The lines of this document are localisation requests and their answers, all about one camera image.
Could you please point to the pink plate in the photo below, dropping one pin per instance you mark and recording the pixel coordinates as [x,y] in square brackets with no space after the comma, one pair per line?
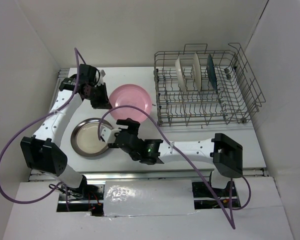
[130,95]

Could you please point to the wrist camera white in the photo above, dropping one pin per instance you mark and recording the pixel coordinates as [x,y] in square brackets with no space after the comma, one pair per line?
[108,134]
[100,77]

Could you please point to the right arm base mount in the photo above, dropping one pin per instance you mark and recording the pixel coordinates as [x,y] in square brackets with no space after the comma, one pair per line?
[203,198]

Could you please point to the blue floral plate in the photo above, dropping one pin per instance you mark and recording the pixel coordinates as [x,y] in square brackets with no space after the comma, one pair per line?
[211,73]

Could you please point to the brown rimmed cream plate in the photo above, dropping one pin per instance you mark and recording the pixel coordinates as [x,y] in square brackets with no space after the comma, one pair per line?
[84,138]

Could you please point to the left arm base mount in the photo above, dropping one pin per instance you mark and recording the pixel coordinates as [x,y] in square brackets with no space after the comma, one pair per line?
[88,198]

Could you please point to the beige bowl blue rings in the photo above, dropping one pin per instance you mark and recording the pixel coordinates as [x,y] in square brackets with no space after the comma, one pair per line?
[181,72]

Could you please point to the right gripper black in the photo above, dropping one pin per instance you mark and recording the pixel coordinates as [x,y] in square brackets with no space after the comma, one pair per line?
[133,126]

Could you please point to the grey wire dish rack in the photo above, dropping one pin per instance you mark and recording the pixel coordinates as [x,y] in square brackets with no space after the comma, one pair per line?
[180,104]

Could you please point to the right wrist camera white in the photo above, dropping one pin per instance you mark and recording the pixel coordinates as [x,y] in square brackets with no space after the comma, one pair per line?
[108,134]

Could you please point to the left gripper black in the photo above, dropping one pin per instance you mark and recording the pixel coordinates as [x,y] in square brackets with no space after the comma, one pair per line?
[104,103]

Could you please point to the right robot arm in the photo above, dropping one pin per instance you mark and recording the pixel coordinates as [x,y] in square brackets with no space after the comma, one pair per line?
[221,151]

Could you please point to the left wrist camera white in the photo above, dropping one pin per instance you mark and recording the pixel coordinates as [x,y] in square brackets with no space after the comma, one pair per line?
[100,77]

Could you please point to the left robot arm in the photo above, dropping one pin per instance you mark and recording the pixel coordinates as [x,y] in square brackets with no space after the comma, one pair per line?
[42,151]

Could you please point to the cream plate with tree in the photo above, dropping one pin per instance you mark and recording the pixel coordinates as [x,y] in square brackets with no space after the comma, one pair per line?
[196,72]

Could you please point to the white sheet front cover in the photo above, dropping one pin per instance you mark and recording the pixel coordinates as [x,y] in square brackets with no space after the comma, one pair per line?
[148,198]

